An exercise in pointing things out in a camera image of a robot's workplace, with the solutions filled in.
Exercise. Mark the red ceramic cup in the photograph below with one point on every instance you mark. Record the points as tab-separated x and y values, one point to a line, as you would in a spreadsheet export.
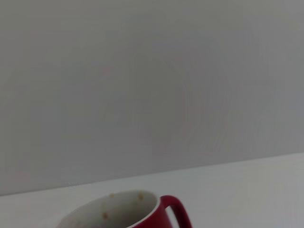
118	209

